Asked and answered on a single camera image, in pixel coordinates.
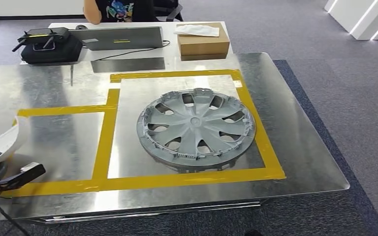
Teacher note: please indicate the white curved plastic part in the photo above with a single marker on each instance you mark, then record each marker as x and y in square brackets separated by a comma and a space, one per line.
[6, 140]

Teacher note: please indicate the metal top workbench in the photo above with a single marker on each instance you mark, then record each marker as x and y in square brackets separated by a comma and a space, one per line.
[290, 136]

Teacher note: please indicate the black bag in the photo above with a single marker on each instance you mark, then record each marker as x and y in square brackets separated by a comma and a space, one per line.
[52, 53]

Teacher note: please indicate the black router with antennas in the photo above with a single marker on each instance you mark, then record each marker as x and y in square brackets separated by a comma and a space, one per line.
[42, 32]

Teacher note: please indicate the dark computer mouse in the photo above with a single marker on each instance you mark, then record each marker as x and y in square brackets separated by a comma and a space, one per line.
[81, 27]

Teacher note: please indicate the grey laptop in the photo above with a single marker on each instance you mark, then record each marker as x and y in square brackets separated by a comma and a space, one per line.
[120, 37]

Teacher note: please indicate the grey wheel hubcap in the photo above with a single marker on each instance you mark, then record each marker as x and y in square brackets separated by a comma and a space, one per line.
[192, 125]

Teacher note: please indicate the person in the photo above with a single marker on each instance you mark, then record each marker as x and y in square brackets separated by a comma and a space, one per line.
[123, 9]

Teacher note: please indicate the white desk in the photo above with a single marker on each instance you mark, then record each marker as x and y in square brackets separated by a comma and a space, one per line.
[195, 63]

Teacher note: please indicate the flat brown cardboard box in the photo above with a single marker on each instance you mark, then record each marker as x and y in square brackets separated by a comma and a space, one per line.
[205, 57]

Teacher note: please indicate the black office chair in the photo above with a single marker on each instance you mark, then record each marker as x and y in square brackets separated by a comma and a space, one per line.
[172, 9]

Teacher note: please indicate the white tissue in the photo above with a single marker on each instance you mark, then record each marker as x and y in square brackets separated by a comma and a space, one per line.
[197, 30]

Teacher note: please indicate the small white sticker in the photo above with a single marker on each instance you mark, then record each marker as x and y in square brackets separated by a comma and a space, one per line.
[238, 83]

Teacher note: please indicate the white lit wall panels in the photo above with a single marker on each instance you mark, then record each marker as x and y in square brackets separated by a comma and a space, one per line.
[355, 16]

